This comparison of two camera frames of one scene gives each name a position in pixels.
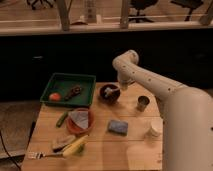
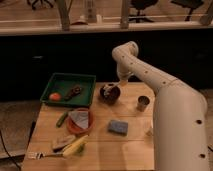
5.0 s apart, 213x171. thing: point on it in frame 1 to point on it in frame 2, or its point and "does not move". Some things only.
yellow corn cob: [75, 148] does not move
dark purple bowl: [111, 98] does not move
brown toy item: [76, 90] does not move
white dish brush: [108, 91] to [107, 87]
